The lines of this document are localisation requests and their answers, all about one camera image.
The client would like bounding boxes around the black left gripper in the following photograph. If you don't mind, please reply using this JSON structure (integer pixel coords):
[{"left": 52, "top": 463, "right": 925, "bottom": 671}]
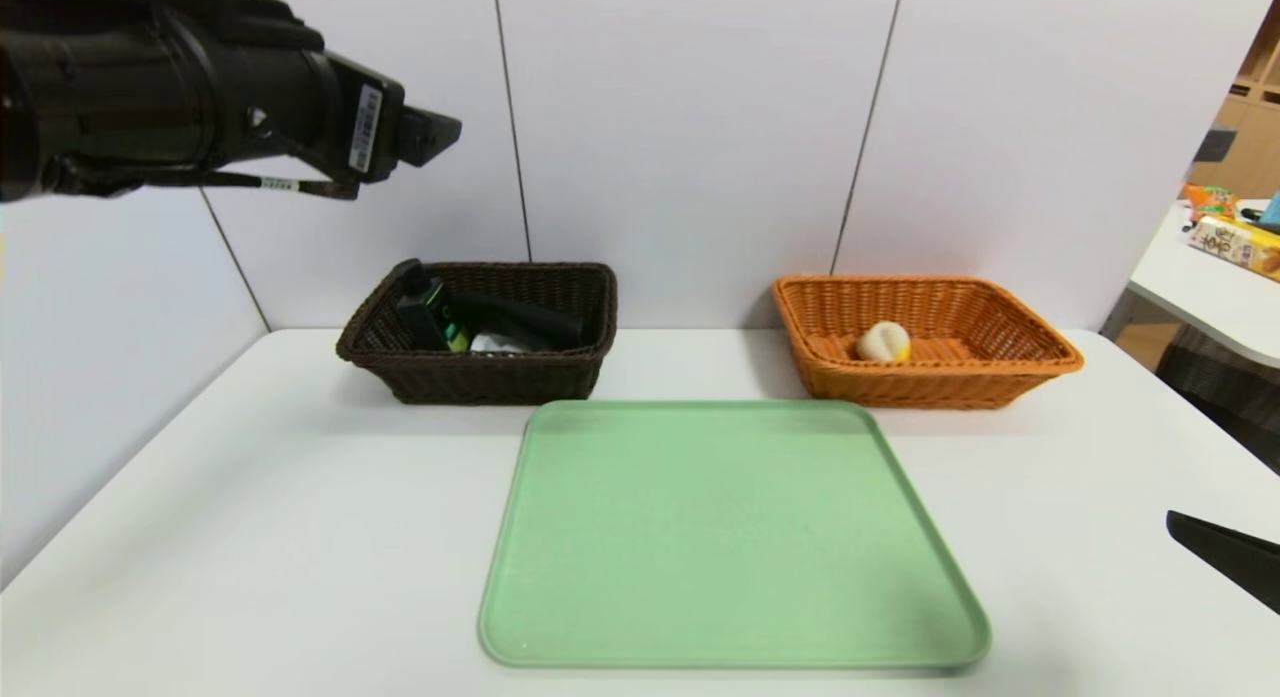
[{"left": 174, "top": 7, "right": 463, "bottom": 184}]

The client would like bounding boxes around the dark green bottle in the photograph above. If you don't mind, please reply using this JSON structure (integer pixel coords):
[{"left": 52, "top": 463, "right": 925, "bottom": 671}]
[{"left": 390, "top": 258, "right": 471, "bottom": 355}]

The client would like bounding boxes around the black soft case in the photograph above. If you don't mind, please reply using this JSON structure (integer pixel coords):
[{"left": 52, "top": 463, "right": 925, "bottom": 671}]
[{"left": 450, "top": 294, "right": 585, "bottom": 354}]

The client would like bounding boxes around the white bun with orange top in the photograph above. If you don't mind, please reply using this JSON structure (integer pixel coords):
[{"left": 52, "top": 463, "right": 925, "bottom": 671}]
[{"left": 855, "top": 321, "right": 913, "bottom": 364}]

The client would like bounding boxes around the dark brown wicker basket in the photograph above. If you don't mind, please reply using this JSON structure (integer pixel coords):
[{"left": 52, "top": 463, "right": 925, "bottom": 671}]
[{"left": 336, "top": 263, "right": 618, "bottom": 406}]

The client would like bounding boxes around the orange wicker basket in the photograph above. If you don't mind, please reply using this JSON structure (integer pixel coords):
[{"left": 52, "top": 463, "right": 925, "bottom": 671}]
[{"left": 771, "top": 275, "right": 1084, "bottom": 410}]

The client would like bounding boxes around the light green plastic tray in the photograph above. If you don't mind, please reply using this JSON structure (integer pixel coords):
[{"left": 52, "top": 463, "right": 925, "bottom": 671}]
[{"left": 479, "top": 399, "right": 991, "bottom": 670}]

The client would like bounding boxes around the orange snack bag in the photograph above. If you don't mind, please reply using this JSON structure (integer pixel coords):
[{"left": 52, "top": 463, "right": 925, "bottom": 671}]
[{"left": 1180, "top": 184, "right": 1239, "bottom": 225}]

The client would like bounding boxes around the white background table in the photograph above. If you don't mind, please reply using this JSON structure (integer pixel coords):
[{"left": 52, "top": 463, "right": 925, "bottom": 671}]
[{"left": 1128, "top": 202, "right": 1280, "bottom": 370}]

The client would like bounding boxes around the yellow snack box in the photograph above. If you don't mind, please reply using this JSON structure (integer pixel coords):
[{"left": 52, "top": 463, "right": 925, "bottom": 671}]
[{"left": 1186, "top": 216, "right": 1280, "bottom": 283}]

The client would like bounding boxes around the wooden shelf unit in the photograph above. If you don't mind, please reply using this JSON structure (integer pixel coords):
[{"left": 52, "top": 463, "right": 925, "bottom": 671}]
[{"left": 1185, "top": 0, "right": 1280, "bottom": 203}]

